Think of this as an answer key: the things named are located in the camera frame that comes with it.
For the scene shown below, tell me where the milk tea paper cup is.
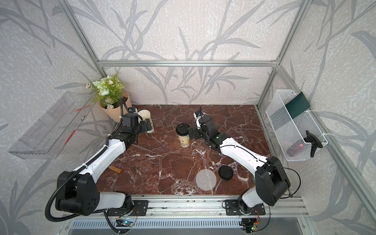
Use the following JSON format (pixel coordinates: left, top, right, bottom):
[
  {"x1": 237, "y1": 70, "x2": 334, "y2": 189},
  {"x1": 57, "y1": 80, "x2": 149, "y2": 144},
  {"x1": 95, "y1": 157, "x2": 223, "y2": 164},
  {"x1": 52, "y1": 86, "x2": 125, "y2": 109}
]
[{"x1": 178, "y1": 135, "x2": 190, "y2": 147}]

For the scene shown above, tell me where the black cup lid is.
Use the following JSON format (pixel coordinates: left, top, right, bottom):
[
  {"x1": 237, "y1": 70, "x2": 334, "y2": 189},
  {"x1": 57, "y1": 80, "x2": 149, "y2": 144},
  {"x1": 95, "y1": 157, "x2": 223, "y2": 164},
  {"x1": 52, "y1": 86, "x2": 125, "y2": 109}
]
[
  {"x1": 218, "y1": 165, "x2": 234, "y2": 181},
  {"x1": 176, "y1": 123, "x2": 190, "y2": 137}
]

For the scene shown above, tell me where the round leak-proof paper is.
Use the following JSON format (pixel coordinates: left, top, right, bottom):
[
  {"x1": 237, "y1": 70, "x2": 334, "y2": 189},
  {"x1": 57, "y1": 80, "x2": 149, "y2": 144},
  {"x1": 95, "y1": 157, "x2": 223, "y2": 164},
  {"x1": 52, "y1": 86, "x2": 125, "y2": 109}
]
[{"x1": 195, "y1": 169, "x2": 216, "y2": 191}]

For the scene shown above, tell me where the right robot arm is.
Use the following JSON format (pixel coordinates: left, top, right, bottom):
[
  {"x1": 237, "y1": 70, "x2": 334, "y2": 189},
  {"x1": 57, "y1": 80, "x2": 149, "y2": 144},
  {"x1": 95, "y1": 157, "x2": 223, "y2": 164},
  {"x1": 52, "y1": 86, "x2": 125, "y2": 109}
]
[{"x1": 189, "y1": 111, "x2": 291, "y2": 209}]

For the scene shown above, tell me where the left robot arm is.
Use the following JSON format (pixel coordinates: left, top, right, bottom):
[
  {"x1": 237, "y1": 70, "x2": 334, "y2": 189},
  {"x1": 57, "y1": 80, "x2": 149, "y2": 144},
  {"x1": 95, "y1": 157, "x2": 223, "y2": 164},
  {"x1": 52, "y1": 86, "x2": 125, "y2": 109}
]
[{"x1": 45, "y1": 113, "x2": 152, "y2": 222}]

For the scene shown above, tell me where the potted white flower plant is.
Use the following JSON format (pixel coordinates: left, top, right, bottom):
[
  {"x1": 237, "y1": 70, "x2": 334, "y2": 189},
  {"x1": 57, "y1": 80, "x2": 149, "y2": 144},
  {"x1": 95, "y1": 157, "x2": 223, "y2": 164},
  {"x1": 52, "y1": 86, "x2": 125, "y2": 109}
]
[{"x1": 85, "y1": 74, "x2": 133, "y2": 123}]

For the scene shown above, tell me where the brown wooden block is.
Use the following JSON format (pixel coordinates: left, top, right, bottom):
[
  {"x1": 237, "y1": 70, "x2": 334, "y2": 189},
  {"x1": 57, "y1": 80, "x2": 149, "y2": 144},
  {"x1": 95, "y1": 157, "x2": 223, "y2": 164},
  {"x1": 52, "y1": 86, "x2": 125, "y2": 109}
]
[{"x1": 108, "y1": 165, "x2": 123, "y2": 174}]

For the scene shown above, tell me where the dark green card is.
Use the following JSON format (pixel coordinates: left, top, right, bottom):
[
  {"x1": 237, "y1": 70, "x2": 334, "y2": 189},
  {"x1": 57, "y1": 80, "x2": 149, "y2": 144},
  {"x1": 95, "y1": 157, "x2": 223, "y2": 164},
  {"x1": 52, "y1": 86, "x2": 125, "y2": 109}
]
[{"x1": 286, "y1": 92, "x2": 310, "y2": 119}]

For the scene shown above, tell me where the black spray trigger clamp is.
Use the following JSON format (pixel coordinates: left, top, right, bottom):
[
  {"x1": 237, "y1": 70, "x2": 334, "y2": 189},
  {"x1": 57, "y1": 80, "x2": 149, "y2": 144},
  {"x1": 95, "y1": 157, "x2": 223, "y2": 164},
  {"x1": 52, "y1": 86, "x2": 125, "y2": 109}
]
[{"x1": 303, "y1": 130, "x2": 324, "y2": 158}]

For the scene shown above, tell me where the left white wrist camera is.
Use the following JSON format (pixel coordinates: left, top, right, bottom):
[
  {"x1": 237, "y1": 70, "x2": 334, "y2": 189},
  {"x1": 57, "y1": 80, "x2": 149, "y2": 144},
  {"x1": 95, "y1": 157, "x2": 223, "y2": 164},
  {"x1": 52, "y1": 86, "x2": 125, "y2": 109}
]
[{"x1": 128, "y1": 107, "x2": 138, "y2": 113}]

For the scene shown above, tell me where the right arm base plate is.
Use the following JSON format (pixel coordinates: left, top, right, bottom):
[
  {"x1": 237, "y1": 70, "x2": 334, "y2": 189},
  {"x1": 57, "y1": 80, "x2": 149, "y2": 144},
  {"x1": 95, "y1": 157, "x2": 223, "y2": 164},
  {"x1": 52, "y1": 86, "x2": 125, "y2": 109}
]
[{"x1": 222, "y1": 199, "x2": 266, "y2": 216}]

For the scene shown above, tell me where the white mesh wall basket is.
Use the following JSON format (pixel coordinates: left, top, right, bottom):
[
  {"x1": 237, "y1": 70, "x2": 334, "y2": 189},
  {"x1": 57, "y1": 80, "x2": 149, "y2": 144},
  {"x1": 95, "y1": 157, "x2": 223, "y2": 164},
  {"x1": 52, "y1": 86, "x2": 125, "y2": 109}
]
[{"x1": 266, "y1": 90, "x2": 328, "y2": 162}]

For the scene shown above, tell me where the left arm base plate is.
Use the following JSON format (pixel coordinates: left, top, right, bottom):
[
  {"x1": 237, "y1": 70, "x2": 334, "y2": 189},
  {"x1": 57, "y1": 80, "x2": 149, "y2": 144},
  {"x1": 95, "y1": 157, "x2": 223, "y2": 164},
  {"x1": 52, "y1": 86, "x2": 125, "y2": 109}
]
[{"x1": 107, "y1": 200, "x2": 149, "y2": 217}]

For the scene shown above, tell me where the clear acrylic wall shelf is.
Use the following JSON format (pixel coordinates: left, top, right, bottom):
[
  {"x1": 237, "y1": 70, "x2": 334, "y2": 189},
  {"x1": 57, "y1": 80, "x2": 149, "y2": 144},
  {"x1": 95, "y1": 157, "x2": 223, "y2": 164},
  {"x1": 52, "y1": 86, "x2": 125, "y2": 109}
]
[{"x1": 8, "y1": 92, "x2": 93, "y2": 160}]

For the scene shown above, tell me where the aluminium front rail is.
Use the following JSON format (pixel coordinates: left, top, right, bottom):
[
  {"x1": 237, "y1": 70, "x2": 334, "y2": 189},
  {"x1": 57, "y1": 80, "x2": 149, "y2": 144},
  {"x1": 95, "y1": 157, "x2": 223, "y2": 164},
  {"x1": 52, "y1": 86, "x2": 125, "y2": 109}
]
[{"x1": 61, "y1": 196, "x2": 309, "y2": 219}]

